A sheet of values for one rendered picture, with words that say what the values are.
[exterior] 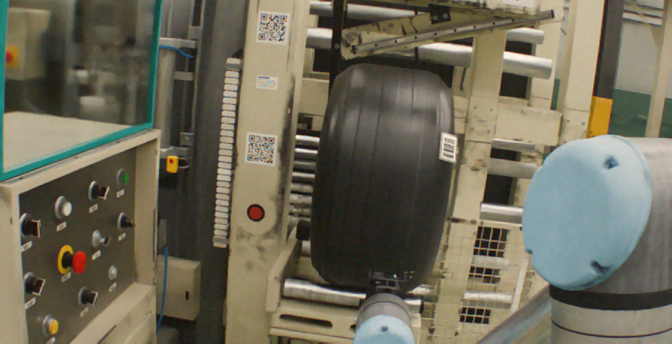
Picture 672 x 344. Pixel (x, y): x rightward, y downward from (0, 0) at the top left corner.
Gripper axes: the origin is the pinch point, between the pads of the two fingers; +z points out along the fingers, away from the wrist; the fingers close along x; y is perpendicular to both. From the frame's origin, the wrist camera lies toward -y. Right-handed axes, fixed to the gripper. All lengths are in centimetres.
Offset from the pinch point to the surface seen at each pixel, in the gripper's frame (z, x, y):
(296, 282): 18.4, 19.8, -5.7
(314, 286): 18.1, 15.4, -5.9
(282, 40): 18, 30, 51
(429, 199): 2.8, -7.0, 20.3
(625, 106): 922, -455, 124
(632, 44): 915, -453, 242
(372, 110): 7.4, 7.0, 36.9
